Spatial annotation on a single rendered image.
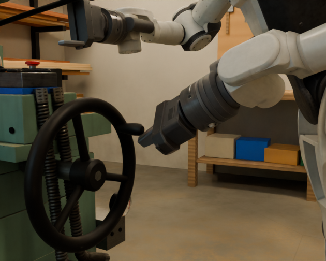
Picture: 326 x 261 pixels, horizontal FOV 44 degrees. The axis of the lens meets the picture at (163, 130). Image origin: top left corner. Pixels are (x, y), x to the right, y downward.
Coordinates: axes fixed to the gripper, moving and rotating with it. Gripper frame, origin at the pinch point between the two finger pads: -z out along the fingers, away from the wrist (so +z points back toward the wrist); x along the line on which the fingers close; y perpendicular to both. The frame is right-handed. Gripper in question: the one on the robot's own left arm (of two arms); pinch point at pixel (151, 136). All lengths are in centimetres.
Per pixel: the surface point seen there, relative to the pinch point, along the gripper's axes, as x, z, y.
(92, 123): 16.8, -22.0, 1.7
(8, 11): 244, -184, 24
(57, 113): -7.5, -3.5, 18.3
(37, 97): -1.4, -9.1, 20.8
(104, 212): 6.8, -36.0, -17.9
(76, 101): -3.3, -2.4, 16.4
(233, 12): 310, -59, -124
